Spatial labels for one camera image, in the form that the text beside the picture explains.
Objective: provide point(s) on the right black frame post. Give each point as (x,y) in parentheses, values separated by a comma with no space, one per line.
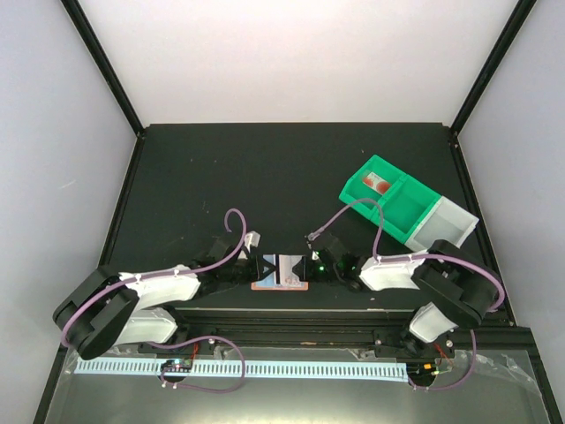
(511,29)

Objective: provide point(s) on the left black frame post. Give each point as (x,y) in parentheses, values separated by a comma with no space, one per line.
(87,34)

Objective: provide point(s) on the red circle card in bin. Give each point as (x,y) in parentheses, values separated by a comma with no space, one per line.
(376,183)

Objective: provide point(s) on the white floral credit card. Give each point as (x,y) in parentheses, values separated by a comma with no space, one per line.
(286,278)

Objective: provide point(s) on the green plastic bin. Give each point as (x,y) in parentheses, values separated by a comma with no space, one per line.
(404,205)
(354,189)

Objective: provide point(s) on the small circuit board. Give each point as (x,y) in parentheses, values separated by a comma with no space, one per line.
(422,369)
(176,366)

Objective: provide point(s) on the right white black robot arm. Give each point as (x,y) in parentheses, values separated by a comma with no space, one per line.
(458,291)

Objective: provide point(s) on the right small circuit board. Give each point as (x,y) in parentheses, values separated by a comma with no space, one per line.
(422,369)

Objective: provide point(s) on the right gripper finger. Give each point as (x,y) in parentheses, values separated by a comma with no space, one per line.
(303,273)
(300,261)

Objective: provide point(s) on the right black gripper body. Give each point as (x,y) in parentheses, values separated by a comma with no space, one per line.
(325,274)

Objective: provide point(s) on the left small circuit board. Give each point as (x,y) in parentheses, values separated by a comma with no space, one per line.
(176,366)

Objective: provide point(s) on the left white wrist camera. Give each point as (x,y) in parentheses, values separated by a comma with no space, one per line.
(251,240)

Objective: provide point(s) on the black frame post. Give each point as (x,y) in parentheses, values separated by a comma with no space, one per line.
(511,29)
(87,34)

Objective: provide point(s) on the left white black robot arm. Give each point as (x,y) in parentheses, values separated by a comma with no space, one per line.
(111,308)

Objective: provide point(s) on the clear plastic bin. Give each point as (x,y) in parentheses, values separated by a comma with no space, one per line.
(445,220)

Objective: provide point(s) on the brown leather card holder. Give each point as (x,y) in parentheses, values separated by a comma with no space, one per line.
(272,285)

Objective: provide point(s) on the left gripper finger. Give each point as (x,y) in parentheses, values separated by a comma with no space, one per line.
(267,273)
(268,261)

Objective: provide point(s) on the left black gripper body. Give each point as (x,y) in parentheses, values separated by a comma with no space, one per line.
(241,275)

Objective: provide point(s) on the light blue slotted cable duct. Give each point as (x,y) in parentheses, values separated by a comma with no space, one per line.
(270,369)

